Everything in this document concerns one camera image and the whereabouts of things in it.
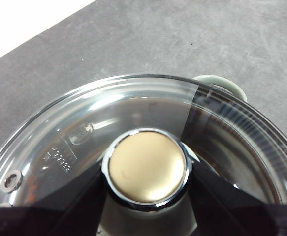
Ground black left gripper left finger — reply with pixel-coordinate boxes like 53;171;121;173
0;169;109;236

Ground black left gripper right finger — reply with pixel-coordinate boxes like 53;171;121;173
182;159;287;236

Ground glass lid with green knob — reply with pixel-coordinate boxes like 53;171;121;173
0;73;287;236

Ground sage green electric pot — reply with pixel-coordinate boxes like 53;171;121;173
184;74;287;206

